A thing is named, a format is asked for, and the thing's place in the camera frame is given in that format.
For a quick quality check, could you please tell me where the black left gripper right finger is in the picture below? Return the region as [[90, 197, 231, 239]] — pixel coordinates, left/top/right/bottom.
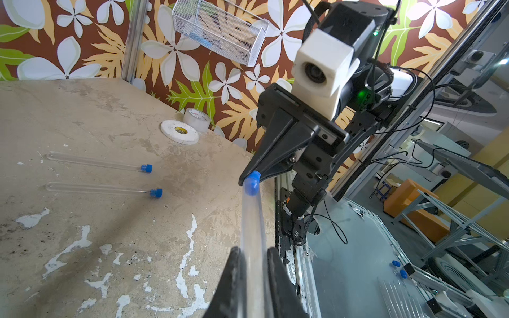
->
[[267, 247, 308, 318]]

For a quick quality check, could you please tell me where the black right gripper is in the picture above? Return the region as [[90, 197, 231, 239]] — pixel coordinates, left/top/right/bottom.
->
[[239, 84, 360, 199]]

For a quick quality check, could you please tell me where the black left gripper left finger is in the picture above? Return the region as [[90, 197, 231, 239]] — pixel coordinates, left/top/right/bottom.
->
[[204, 246, 247, 318]]

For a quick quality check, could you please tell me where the blue stopper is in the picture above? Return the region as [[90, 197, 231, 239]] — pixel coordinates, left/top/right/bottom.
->
[[243, 171, 261, 196], [141, 164, 152, 174], [149, 188, 163, 198]]

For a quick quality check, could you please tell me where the blue stopper front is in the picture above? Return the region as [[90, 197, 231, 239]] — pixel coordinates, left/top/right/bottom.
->
[[243, 171, 261, 196]]

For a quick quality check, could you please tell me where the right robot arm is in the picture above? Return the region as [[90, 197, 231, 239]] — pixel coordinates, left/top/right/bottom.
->
[[239, 1, 416, 201]]

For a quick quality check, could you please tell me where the clear packing tape roll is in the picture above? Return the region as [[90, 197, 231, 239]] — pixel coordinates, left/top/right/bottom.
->
[[183, 108, 212, 133]]

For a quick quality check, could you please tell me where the white foam tape roll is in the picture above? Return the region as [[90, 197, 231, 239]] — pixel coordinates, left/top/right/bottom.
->
[[160, 120, 200, 145]]

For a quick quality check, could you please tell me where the orange box outside cell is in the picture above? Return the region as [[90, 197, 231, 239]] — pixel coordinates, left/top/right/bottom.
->
[[384, 179, 449, 243]]

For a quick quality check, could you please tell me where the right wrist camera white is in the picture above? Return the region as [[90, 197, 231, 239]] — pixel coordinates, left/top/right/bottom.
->
[[291, 29, 360, 121]]

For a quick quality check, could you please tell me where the aluminium frame post front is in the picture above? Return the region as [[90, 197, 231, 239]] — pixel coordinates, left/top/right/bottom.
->
[[331, 0, 508, 201]]

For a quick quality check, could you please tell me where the aluminium frame post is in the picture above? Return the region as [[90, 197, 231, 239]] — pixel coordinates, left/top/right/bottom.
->
[[121, 0, 150, 83], [331, 0, 508, 201]]

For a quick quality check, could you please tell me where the white wire basket right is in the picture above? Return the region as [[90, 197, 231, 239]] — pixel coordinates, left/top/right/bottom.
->
[[172, 1, 269, 67]]

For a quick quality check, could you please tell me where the aluminium frame post right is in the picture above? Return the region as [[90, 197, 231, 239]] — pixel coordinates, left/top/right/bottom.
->
[[121, 0, 150, 83]]

